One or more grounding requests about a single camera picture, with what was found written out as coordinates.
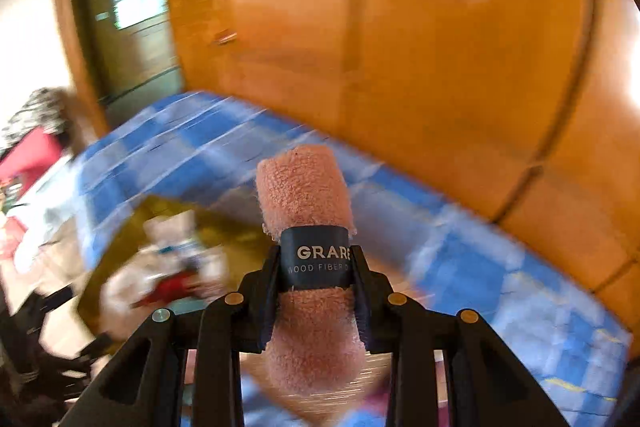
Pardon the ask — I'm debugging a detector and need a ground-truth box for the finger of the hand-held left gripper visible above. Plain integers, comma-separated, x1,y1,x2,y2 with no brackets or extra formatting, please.
27,284,77,324
65,331,115,373

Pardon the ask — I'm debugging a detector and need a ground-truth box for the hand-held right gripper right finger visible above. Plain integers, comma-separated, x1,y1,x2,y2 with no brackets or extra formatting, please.
350,244,571,427

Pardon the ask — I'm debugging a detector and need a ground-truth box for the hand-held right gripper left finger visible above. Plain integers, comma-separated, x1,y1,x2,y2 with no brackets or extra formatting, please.
60,244,282,427

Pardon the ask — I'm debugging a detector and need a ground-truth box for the gold tin box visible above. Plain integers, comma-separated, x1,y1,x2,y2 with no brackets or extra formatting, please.
75,194,401,408

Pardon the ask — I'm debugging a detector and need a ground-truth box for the red knit sock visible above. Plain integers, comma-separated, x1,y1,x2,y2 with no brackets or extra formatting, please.
132,272,199,308

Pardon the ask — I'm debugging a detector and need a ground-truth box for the pink towel roll black band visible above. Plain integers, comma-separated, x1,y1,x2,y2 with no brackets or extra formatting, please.
256,144,368,403

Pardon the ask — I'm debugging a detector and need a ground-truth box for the white sock bundle blue band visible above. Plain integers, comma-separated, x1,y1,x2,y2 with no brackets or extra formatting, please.
144,211,202,264

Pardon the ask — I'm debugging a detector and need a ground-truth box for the blue plaid bedsheet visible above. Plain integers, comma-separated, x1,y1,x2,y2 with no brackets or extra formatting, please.
72,89,633,427

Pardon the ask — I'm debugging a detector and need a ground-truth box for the red cloth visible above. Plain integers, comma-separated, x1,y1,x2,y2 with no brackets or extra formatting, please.
0,127,63,188

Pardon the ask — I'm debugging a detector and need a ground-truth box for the black white patterned cloth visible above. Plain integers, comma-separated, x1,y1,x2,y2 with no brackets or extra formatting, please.
0,87,76,148

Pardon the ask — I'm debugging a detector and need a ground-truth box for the wooden wardrobe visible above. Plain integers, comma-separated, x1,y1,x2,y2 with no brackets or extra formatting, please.
160,0,640,323

